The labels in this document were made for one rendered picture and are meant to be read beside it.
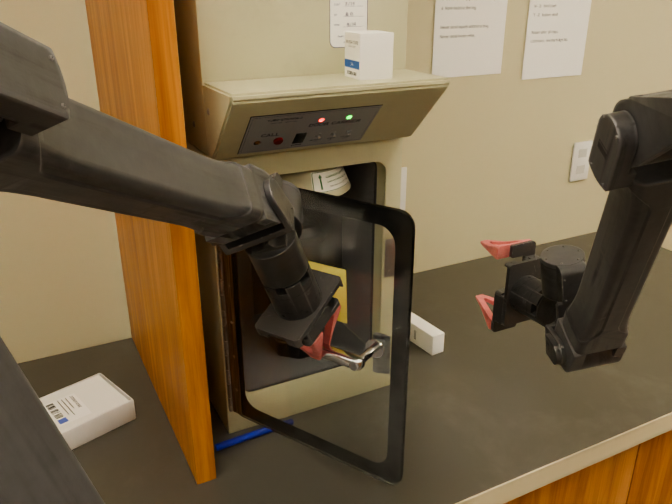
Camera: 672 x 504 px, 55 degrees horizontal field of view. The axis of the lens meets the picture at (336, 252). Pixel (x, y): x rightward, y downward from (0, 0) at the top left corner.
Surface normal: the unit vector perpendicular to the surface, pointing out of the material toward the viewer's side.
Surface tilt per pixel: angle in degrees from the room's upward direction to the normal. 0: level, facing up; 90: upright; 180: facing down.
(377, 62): 90
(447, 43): 90
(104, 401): 0
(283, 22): 90
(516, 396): 0
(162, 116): 90
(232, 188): 66
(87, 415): 0
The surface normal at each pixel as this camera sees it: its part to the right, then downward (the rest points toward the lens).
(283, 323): -0.25, -0.69
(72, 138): 0.95, -0.27
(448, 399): 0.00, -0.92
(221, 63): 0.46, 0.34
